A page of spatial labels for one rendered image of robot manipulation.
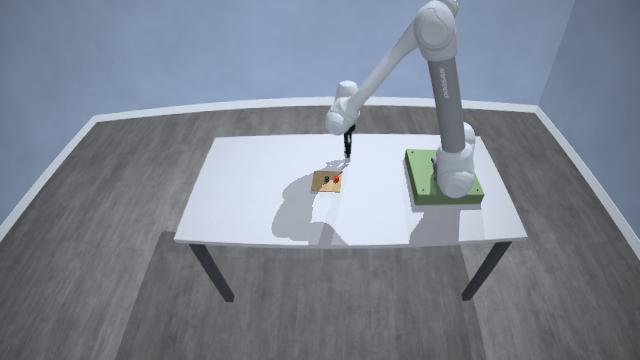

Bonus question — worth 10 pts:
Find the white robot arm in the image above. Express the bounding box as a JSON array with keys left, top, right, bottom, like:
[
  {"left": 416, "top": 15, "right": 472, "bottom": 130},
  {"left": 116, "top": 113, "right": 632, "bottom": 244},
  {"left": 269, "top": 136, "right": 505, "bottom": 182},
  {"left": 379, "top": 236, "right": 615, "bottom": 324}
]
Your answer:
[{"left": 325, "top": 0, "right": 476, "bottom": 198}]

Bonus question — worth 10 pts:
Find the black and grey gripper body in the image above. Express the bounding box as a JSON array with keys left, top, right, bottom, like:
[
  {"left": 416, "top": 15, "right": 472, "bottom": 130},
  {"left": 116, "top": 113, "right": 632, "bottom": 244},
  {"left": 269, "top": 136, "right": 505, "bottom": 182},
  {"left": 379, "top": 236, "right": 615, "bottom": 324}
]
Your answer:
[{"left": 345, "top": 125, "right": 355, "bottom": 140}]

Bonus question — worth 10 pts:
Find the tan flat mat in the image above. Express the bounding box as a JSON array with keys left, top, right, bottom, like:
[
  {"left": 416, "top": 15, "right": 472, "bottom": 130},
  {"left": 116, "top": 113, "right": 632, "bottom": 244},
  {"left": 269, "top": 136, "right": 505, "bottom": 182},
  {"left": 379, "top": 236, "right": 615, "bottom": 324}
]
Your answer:
[{"left": 311, "top": 171, "right": 342, "bottom": 192}]

